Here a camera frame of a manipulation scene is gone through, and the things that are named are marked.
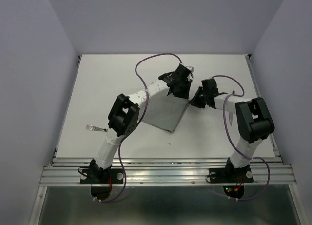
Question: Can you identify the grey cloth napkin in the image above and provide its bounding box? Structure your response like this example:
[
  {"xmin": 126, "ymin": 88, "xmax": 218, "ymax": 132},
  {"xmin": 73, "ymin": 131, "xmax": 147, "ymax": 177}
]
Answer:
[{"xmin": 140, "ymin": 89, "xmax": 189, "ymax": 133}]

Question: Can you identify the black handled knife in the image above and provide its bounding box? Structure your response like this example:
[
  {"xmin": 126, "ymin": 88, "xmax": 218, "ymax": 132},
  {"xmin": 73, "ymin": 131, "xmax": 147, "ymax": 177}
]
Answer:
[{"xmin": 228, "ymin": 90, "xmax": 236, "ymax": 126}]

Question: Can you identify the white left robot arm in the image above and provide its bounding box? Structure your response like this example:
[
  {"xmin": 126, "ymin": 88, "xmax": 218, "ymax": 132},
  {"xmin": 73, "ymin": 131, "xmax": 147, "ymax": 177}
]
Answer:
[{"xmin": 89, "ymin": 64, "xmax": 194, "ymax": 183}]

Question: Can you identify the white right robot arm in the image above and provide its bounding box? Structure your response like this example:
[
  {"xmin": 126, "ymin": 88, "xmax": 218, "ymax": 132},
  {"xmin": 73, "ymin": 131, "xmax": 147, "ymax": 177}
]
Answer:
[{"xmin": 190, "ymin": 75, "xmax": 275, "ymax": 181}]

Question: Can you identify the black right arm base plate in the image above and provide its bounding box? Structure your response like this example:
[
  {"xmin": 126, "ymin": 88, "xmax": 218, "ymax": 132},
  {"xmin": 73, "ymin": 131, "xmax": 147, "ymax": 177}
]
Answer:
[{"xmin": 206, "ymin": 167, "xmax": 254, "ymax": 184}]

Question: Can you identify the black handled fork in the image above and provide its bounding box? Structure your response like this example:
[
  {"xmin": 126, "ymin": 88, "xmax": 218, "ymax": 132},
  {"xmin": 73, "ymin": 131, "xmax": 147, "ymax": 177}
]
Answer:
[{"xmin": 86, "ymin": 124, "xmax": 108, "ymax": 132}]

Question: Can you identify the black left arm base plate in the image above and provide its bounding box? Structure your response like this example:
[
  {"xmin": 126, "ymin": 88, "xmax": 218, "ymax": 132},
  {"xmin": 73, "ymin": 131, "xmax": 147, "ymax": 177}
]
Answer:
[{"xmin": 78, "ymin": 168, "xmax": 124, "ymax": 184}]

